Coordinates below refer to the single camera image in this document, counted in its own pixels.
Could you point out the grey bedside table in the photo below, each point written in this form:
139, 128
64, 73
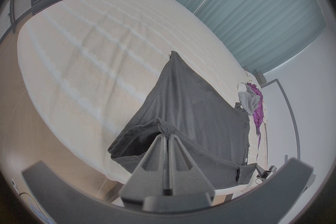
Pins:
260, 76

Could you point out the white garment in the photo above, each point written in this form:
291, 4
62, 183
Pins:
242, 87

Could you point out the white printed pillow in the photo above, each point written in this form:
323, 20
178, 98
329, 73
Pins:
250, 76

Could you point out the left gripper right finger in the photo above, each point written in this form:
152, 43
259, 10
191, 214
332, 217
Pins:
189, 173

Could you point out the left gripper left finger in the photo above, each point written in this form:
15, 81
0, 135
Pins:
149, 173

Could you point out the bed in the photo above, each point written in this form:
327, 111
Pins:
91, 60

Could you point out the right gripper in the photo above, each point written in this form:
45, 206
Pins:
268, 173

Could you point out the grey knit garment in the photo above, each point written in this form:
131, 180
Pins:
249, 102

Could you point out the black T-shirt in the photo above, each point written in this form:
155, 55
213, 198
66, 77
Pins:
196, 112

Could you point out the purple satin garment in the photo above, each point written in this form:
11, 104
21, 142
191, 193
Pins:
258, 110

